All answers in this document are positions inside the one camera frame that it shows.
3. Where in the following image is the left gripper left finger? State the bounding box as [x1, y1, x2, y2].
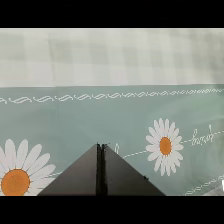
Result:
[37, 142, 101, 197]

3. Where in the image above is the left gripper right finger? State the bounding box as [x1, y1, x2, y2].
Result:
[100, 143, 167, 197]

